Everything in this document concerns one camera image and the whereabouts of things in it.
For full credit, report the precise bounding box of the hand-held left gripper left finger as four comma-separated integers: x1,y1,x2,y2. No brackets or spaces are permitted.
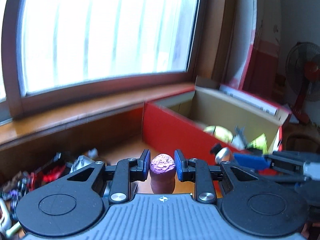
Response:
67,149,151,204

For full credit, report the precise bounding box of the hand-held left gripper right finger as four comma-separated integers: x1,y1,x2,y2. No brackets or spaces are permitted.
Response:
174,149,258,204

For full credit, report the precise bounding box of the red white board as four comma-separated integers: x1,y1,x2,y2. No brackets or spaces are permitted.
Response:
235,22,280,95

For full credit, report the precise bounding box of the standing fan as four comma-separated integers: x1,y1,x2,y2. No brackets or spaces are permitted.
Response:
285,41,320,124

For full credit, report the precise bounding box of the red cardboard box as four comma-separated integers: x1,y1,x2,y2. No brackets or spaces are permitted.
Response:
142,75,292,155

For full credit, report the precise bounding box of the brown window frame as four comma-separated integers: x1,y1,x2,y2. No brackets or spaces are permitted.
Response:
0,0,238,125

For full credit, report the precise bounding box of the grey plastic piece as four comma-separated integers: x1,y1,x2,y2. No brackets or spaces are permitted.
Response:
232,125,248,148

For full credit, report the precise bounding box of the yellow green item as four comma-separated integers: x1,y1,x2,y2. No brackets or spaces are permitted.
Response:
247,134,268,153

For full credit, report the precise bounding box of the black purple toy robot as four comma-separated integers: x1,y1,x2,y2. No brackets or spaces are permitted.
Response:
0,177,30,205

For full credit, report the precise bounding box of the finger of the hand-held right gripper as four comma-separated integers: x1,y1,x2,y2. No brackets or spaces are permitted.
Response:
234,154,304,173

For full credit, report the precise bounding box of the pink foam cylinder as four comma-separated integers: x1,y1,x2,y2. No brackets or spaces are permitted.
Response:
149,153,176,195

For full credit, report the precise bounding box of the red black wristband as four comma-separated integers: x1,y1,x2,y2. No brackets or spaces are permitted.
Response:
32,165,67,184

